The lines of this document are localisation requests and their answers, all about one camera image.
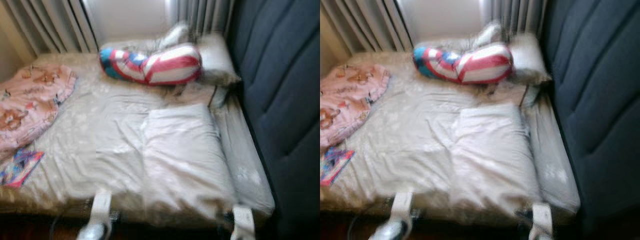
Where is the red white blue bolster pillow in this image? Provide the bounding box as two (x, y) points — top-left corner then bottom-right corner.
(99, 42), (203, 87)
(413, 42), (515, 85)

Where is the grey pleated curtain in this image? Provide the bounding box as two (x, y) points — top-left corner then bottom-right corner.
(0, 0), (98, 57)
(165, 0), (236, 40)
(320, 0), (413, 56)
(480, 0), (548, 38)

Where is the pink bear print blanket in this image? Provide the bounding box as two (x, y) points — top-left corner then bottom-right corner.
(320, 64), (391, 151)
(0, 64), (78, 161)

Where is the dark blue padded headboard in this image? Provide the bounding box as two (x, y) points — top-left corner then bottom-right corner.
(540, 0), (640, 240)
(225, 0), (320, 240)

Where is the large grey floral pillow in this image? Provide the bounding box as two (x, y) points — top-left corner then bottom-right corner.
(142, 104), (237, 221)
(450, 104), (543, 218)

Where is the bed with grey floral sheet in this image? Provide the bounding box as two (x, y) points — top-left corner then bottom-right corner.
(0, 50), (276, 226)
(320, 50), (581, 226)

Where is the small grey folded pillow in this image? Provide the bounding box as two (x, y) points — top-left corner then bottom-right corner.
(487, 82), (543, 107)
(172, 82), (231, 108)

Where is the colourful comic book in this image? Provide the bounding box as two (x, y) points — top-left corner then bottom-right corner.
(0, 148), (45, 188)
(320, 146), (356, 187)

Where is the grey knotted bolster pillow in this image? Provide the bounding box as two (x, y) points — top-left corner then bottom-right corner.
(102, 22), (196, 55)
(417, 21), (506, 53)

